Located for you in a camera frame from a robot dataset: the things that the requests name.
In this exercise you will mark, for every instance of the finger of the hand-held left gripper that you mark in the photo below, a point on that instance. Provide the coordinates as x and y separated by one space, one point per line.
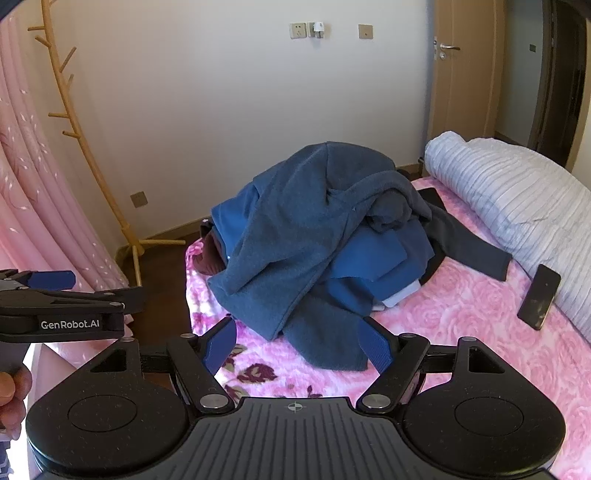
53 279
120 297

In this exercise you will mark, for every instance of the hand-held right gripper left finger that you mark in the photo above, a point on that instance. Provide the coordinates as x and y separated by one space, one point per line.
220 346

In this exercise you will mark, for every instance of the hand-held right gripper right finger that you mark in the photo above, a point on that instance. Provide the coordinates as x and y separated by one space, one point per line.
375 346

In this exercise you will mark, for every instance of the black garment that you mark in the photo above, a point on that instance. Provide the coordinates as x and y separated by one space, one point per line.
461 240

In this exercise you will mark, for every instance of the person's left hand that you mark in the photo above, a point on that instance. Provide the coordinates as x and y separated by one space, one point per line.
14 397

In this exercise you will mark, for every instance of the wooden coat rack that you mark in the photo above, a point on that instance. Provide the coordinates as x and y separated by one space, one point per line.
134 248

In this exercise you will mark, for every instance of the white garment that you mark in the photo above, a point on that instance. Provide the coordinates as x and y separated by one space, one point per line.
401 294

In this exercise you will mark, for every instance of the brown garment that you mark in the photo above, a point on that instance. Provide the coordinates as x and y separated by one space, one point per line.
210 258

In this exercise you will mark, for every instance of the pink floral bedsheet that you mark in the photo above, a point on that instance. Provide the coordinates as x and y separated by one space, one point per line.
461 318

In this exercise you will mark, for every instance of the bright blue garment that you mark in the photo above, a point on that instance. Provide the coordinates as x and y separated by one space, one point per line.
369 254

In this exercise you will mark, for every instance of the pink curtain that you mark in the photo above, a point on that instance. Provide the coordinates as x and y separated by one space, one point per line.
41 184

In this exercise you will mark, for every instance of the black smartphone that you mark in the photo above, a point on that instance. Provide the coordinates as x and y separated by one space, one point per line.
540 295

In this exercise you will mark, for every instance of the grey striped quilt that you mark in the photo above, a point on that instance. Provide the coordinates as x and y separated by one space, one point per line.
508 184

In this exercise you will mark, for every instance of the wooden door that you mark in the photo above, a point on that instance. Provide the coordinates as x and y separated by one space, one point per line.
466 101

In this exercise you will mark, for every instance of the low beige wall socket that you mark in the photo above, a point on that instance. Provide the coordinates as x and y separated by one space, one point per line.
138 199

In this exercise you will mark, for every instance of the beige wall switch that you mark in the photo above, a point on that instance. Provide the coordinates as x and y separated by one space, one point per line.
365 30

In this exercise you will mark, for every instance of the dark brown door frame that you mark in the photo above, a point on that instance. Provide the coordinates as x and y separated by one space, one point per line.
558 83

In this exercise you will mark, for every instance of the white wall plug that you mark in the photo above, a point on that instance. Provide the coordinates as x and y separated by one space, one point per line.
317 28

